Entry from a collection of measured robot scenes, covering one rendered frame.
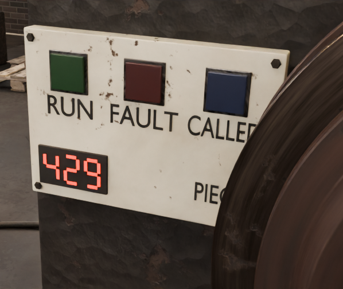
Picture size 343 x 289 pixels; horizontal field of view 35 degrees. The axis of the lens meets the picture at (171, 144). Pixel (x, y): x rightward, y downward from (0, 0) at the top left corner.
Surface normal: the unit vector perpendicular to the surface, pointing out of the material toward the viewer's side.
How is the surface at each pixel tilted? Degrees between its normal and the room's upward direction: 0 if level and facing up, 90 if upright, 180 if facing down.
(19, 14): 90
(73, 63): 90
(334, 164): 90
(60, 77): 90
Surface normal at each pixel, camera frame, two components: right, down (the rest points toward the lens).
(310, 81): -0.31, 0.33
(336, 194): -0.90, -0.32
